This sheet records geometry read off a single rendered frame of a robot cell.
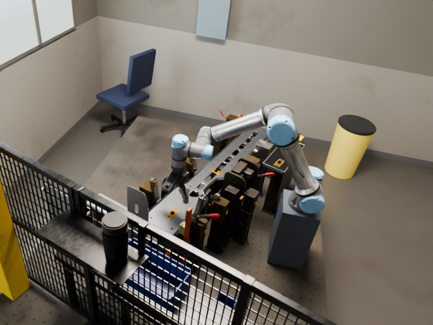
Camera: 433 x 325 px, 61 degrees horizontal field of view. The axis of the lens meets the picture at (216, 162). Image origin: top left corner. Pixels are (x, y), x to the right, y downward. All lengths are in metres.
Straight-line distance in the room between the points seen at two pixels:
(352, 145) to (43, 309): 3.19
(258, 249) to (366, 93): 2.79
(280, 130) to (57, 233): 0.92
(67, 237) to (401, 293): 2.76
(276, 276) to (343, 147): 2.24
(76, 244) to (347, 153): 3.31
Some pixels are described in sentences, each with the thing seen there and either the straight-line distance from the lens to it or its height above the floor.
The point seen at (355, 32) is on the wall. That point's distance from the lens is 4.35.
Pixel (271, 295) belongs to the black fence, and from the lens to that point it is 1.04.
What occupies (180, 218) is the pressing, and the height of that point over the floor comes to 1.00.
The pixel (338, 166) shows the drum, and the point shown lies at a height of 0.16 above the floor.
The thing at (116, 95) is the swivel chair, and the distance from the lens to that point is 4.30.
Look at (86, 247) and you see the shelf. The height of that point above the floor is 1.43.
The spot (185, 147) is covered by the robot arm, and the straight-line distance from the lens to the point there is 1.68.
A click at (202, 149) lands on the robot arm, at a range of 1.68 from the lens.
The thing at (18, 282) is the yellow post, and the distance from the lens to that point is 2.06.
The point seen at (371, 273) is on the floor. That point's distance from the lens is 3.46.
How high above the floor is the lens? 2.37
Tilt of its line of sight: 36 degrees down
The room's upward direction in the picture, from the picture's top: 9 degrees clockwise
